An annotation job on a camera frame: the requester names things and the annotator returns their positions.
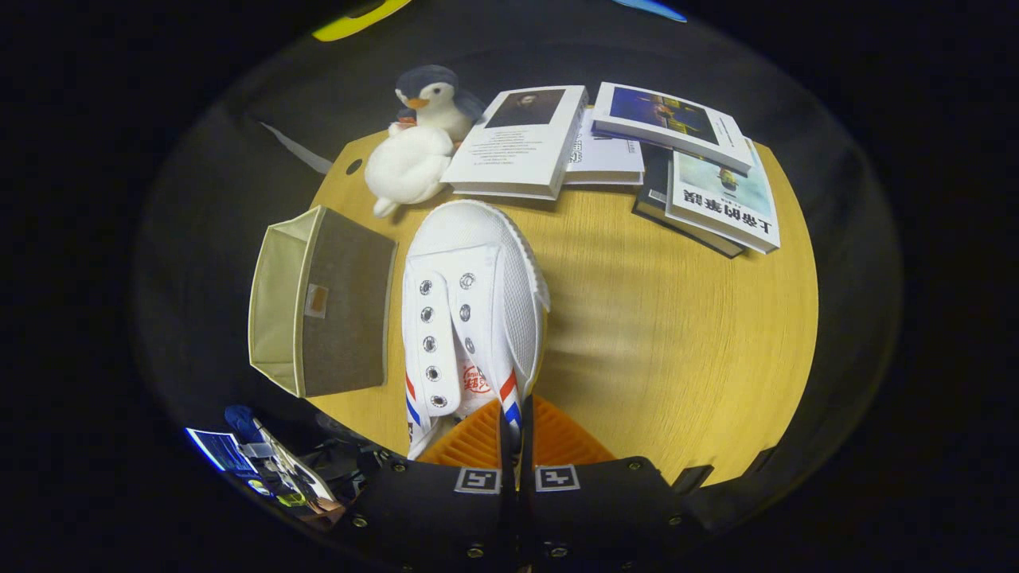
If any book with blue picture cover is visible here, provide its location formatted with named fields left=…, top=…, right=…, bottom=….
left=591, top=81, right=754, bottom=176

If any thin white booklet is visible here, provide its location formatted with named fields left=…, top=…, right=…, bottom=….
left=564, top=107, right=646, bottom=186

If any penguin plush toy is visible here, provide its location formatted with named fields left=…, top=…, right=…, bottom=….
left=389, top=65, right=485, bottom=144

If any white duck plush toy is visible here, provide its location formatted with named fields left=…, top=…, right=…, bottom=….
left=365, top=121, right=456, bottom=219

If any book with pale green cover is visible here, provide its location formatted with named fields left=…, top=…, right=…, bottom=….
left=665, top=139, right=781, bottom=255

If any dark book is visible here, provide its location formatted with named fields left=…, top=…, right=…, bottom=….
left=632, top=143, right=745, bottom=259

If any beige fabric storage box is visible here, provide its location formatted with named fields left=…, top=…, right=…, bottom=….
left=248, top=205, right=398, bottom=399

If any white canvas shoe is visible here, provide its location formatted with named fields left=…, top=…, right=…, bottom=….
left=400, top=199, right=552, bottom=462

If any white book with portrait cover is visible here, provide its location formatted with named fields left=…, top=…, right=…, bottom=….
left=440, top=85, right=590, bottom=201

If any computer monitor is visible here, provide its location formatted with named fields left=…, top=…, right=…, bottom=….
left=185, top=427, right=260, bottom=478

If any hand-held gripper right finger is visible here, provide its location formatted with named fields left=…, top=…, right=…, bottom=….
left=517, top=394, right=701, bottom=573

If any blue cloth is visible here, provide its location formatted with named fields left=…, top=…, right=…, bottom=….
left=224, top=404, right=264, bottom=442

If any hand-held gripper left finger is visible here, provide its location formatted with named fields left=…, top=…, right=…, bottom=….
left=342, top=396, right=518, bottom=573

